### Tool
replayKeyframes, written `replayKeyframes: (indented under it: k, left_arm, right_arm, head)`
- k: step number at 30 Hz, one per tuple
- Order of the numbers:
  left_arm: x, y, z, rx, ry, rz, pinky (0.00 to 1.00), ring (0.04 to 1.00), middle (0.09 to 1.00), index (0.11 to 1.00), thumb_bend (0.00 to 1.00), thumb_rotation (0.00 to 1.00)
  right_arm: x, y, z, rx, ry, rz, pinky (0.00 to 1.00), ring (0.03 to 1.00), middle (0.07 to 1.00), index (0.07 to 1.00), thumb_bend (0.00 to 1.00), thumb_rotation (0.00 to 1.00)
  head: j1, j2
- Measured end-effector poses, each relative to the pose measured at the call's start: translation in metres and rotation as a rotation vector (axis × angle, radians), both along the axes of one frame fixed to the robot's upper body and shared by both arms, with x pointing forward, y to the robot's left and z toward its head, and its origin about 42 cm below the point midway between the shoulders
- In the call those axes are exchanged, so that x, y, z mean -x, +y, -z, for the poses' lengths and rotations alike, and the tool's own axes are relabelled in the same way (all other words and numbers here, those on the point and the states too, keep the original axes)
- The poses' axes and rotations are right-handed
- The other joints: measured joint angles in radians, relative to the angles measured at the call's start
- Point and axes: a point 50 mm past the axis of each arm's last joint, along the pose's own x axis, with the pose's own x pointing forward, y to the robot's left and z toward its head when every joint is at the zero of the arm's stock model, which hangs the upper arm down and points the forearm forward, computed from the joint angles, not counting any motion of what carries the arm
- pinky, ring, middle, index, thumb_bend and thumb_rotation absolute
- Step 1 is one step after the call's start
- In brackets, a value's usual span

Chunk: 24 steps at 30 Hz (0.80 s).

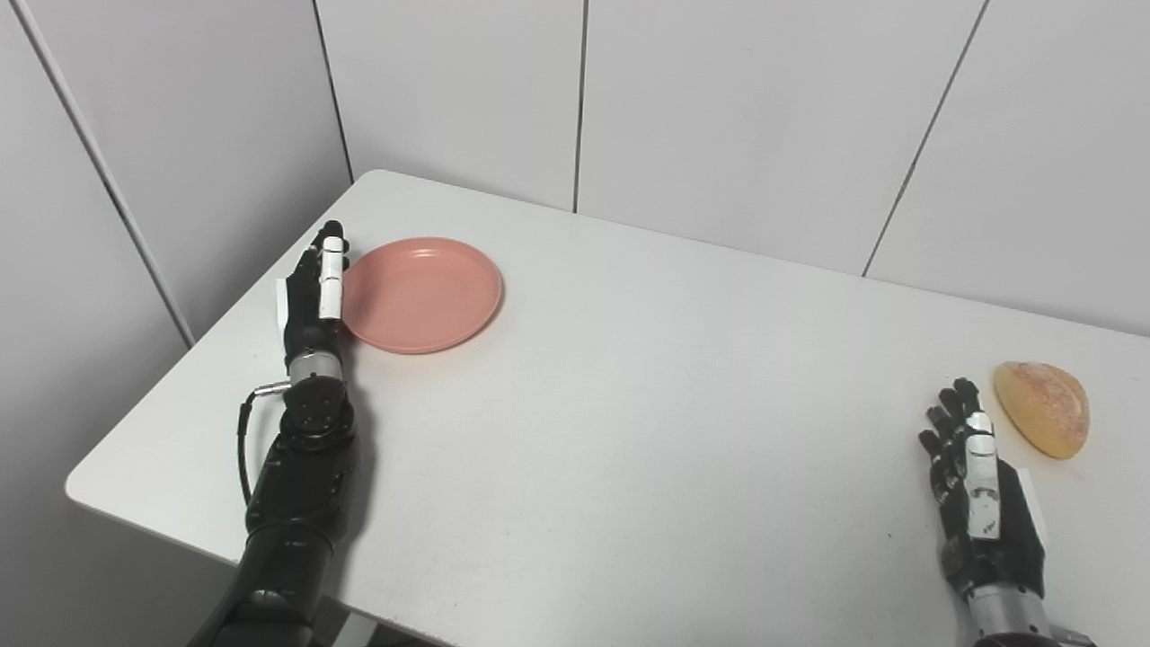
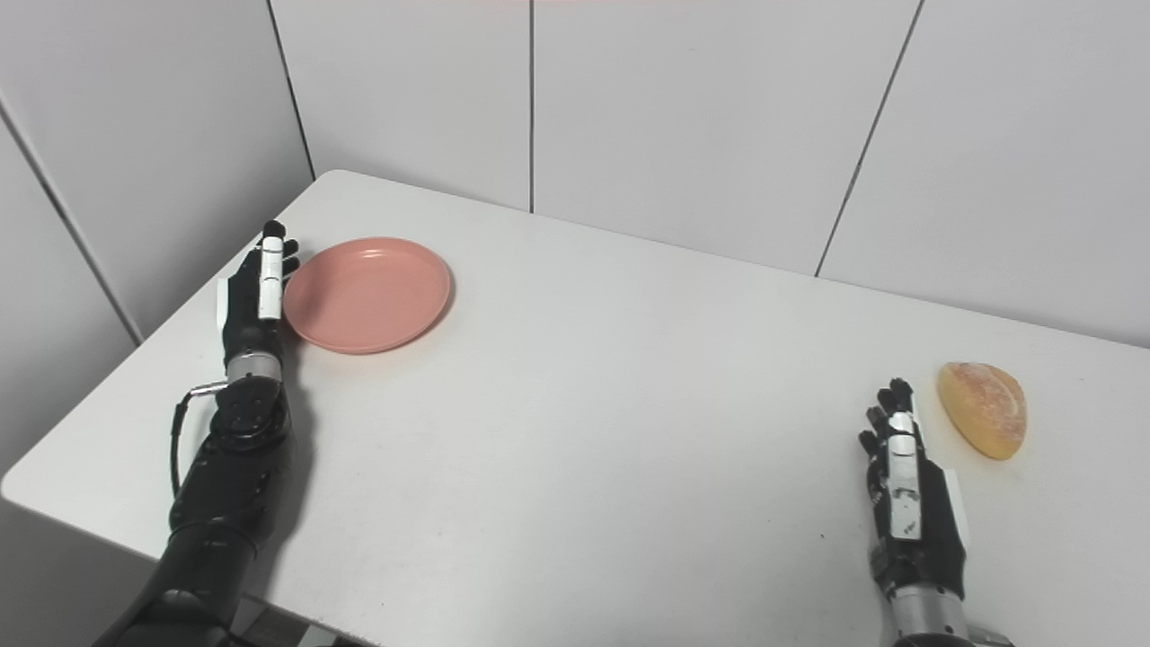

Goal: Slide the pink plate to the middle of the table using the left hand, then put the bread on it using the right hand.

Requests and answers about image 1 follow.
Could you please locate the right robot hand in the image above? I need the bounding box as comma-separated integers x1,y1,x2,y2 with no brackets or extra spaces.
917,377,1048,601

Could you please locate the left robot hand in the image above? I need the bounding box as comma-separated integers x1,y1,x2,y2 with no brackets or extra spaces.
275,220,351,360

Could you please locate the pink plate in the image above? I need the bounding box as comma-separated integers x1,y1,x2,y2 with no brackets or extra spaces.
340,236,504,355

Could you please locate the bread roll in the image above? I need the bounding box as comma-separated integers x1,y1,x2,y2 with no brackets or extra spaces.
993,360,1091,460

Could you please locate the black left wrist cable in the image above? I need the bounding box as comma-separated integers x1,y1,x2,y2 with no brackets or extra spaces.
236,381,293,509

